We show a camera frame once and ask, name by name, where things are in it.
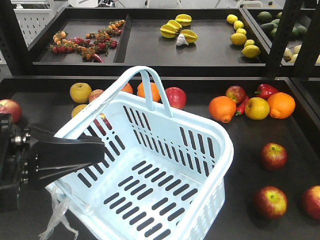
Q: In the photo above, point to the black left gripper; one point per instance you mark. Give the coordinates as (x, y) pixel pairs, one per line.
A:
(49, 158)

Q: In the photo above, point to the light blue plastic basket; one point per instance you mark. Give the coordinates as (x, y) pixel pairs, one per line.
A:
(162, 177)

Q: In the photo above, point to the yellow apple front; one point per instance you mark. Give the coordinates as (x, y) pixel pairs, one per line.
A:
(77, 109)

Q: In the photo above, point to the yellow apple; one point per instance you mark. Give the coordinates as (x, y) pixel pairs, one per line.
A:
(80, 92)
(77, 109)

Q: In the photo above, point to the red apple far corner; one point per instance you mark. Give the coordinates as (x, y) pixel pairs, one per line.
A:
(9, 106)

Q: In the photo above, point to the dark red small apple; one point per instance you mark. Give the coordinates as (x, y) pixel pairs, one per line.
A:
(102, 124)

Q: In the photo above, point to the yellow apple back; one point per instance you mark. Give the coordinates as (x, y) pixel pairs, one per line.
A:
(80, 92)

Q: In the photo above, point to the small pink apple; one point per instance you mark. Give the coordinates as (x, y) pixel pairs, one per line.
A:
(95, 94)

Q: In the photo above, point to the orange left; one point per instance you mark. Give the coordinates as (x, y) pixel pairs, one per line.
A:
(128, 88)

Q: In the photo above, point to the cherry tomato pile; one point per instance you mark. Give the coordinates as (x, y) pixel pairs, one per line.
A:
(92, 45)

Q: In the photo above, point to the bright red apple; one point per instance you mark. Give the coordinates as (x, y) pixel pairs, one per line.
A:
(177, 97)

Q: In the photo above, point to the white garlic bulb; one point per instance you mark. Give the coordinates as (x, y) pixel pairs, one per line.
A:
(181, 41)

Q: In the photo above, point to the orange with nub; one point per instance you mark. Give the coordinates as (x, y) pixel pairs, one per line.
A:
(222, 108)

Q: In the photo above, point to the red chili pepper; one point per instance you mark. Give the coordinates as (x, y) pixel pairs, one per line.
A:
(240, 109)

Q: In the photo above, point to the dark red apple back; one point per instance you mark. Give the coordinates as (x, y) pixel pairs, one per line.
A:
(236, 93)

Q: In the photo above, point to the black upper display shelf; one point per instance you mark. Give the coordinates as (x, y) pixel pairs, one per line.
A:
(230, 44)

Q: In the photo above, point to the yellow round fruit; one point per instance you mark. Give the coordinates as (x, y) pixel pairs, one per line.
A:
(257, 108)

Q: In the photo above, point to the red bell pepper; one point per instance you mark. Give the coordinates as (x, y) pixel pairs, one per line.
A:
(264, 91)

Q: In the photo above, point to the red apple middle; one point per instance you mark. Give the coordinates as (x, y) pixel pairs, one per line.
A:
(273, 156)

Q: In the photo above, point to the red apple front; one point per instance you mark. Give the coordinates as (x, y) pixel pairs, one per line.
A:
(270, 202)

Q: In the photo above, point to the large orange right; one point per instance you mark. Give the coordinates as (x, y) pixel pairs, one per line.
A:
(281, 105)

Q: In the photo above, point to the red apple front edge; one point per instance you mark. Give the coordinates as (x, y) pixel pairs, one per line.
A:
(311, 202)

